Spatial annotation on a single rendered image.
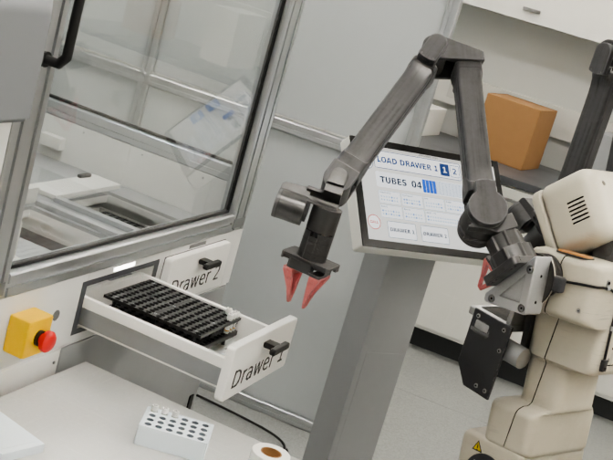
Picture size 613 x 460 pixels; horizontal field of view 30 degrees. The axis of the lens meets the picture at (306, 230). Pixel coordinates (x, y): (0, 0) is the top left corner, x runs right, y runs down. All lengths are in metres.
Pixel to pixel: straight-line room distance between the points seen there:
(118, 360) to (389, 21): 1.79
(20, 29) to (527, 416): 1.35
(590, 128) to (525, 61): 3.17
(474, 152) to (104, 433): 0.89
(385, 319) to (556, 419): 0.93
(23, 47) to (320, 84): 2.60
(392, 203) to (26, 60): 1.76
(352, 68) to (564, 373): 1.83
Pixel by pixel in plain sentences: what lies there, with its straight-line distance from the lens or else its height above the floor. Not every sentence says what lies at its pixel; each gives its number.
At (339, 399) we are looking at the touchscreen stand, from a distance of 3.27.
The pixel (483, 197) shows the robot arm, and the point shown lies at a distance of 2.19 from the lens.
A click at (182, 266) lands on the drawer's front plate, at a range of 2.54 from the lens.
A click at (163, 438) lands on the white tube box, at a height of 0.79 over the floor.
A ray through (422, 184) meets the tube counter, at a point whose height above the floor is 1.11.
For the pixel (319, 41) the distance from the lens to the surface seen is 3.92.
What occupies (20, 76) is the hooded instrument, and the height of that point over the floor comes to 1.42.
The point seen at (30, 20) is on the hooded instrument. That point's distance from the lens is 1.39.
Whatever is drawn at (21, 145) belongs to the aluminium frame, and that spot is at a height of 1.22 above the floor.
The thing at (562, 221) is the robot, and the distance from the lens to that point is 2.27.
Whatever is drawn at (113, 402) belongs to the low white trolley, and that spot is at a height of 0.76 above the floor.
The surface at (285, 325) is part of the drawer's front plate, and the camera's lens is 2.30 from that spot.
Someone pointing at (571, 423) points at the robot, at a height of 0.88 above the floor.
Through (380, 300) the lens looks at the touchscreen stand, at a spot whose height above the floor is 0.78.
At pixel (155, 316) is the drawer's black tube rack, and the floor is 0.90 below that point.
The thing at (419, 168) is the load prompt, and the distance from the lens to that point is 3.13.
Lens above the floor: 1.67
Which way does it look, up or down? 14 degrees down
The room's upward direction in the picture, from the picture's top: 16 degrees clockwise
